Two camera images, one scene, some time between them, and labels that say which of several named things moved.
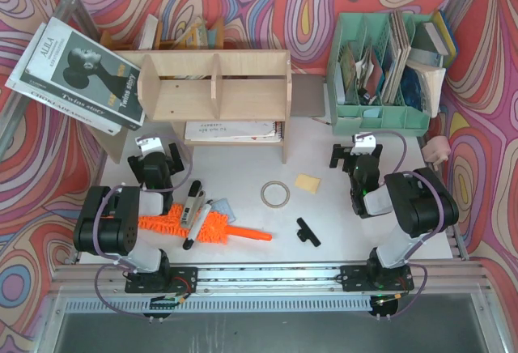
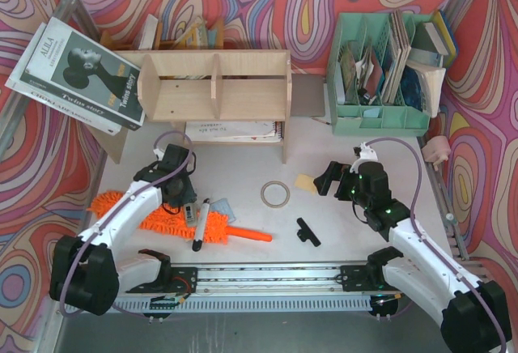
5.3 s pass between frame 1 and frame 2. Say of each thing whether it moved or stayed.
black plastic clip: stayed
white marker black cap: moved
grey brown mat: stayed
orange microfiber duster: stayed
